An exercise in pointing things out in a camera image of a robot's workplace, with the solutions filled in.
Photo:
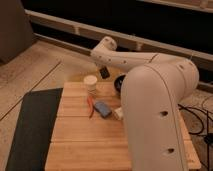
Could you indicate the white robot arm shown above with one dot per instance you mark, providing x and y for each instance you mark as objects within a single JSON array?
[{"x": 153, "y": 86}]

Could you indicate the orange red pen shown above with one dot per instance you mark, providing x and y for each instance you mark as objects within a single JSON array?
[{"x": 91, "y": 106}]

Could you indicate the blue sponge block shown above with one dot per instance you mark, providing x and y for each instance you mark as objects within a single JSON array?
[{"x": 102, "y": 108}]

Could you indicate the black floor mat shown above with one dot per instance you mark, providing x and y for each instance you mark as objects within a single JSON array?
[{"x": 33, "y": 130}]

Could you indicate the white tube bottle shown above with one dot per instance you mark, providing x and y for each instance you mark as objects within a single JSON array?
[{"x": 118, "y": 113}]

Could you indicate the dark cabinet corner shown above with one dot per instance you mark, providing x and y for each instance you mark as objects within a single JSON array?
[{"x": 16, "y": 33}]

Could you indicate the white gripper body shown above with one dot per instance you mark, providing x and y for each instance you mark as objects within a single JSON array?
[{"x": 99, "y": 64}]

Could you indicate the dark blue bowl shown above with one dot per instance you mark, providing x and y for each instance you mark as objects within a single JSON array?
[{"x": 118, "y": 84}]

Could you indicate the long wooden wall rail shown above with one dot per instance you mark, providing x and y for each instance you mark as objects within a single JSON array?
[{"x": 203, "y": 60}]

